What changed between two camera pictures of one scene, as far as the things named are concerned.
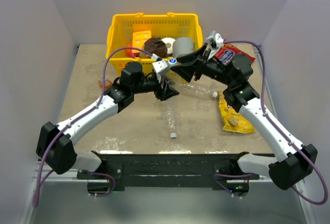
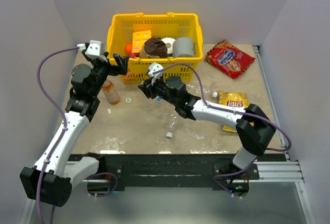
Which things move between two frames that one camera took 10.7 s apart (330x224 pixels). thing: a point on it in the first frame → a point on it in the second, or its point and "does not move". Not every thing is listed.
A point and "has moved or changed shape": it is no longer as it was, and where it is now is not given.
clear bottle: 171,117 has moved or changed shape
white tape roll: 169,41 does not move
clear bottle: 174,73 → 150,105
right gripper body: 211,68 → 159,89
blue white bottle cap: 172,61 has moved or changed shape
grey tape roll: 182,46 does not move
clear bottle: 195,88 does not move
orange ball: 128,51 does not move
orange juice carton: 139,38 does not move
